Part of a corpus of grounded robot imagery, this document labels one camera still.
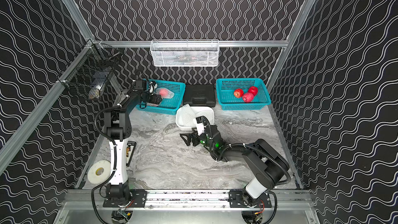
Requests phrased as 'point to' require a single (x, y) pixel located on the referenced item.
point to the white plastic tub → (207, 111)
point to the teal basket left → (169, 106)
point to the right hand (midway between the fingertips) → (187, 131)
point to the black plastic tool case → (200, 95)
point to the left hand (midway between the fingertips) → (154, 95)
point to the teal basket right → (226, 88)
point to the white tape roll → (99, 172)
